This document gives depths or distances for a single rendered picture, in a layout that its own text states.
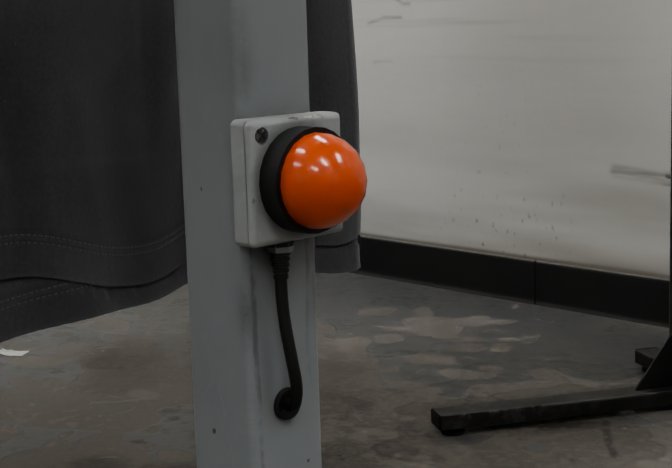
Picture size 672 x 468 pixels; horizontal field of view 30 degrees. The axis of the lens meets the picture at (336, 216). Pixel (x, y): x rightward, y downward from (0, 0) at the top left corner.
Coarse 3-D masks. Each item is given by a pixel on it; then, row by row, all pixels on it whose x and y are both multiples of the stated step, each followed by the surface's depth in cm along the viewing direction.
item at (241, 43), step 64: (192, 0) 50; (256, 0) 49; (192, 64) 50; (256, 64) 49; (192, 128) 51; (256, 128) 48; (192, 192) 52; (256, 192) 48; (192, 256) 52; (256, 256) 50; (192, 320) 53; (256, 320) 50; (256, 384) 51; (256, 448) 51; (320, 448) 54
